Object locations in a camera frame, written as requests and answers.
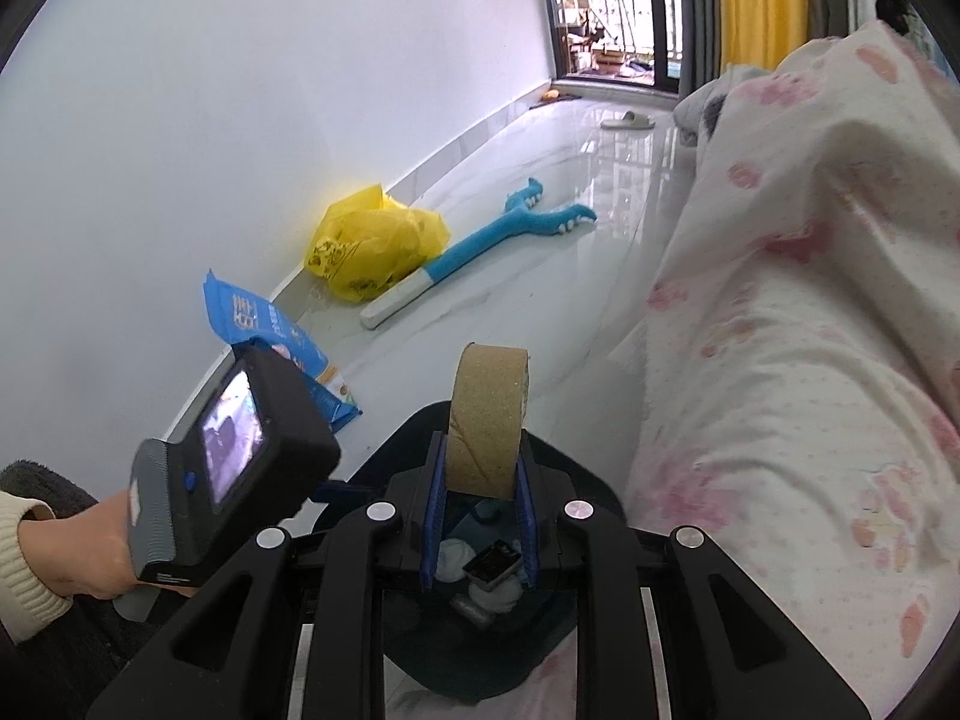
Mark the yellow curtain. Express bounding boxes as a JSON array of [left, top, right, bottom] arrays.
[[712, 0, 815, 72]]

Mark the brown tape roll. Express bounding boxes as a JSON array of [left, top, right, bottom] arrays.
[[442, 343, 532, 500]]

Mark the pink paw print blanket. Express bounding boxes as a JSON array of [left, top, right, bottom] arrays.
[[517, 19, 960, 720]]

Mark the yellow plastic bag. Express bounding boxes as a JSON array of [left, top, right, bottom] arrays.
[[304, 184, 451, 305]]

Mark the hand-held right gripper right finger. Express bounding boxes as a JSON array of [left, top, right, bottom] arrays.
[[514, 427, 878, 720]]

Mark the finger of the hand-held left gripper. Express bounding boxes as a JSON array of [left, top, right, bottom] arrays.
[[311, 480, 377, 503]]

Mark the small black box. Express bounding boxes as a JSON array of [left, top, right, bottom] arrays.
[[461, 540, 522, 587]]

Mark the blue dinosaur grabber toy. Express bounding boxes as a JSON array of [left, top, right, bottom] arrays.
[[360, 176, 599, 329]]

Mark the grey wrapper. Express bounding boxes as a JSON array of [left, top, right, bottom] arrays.
[[450, 592, 496, 627]]

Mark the balcony glass door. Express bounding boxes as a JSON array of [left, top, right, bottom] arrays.
[[536, 0, 687, 95]]

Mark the dark trash bin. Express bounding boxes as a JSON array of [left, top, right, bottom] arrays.
[[330, 401, 638, 706]]

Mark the person's left forearm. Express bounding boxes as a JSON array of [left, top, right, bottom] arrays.
[[0, 491, 74, 644]]

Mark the person's left hand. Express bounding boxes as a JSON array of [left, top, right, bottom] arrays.
[[56, 491, 197, 602]]

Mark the blue wet wipes packet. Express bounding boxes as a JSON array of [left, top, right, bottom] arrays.
[[202, 268, 362, 434]]

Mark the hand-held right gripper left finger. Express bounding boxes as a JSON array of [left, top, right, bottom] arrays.
[[86, 427, 451, 720]]

